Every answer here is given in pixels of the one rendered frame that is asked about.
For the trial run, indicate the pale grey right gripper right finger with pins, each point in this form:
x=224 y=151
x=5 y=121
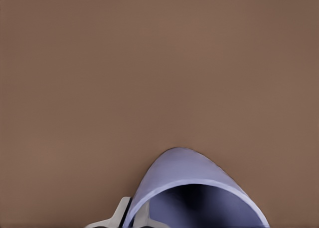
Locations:
x=144 y=219

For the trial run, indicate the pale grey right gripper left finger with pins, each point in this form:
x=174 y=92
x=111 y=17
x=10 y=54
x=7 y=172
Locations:
x=119 y=213

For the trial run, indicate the lavender blue cup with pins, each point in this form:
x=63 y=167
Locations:
x=179 y=165

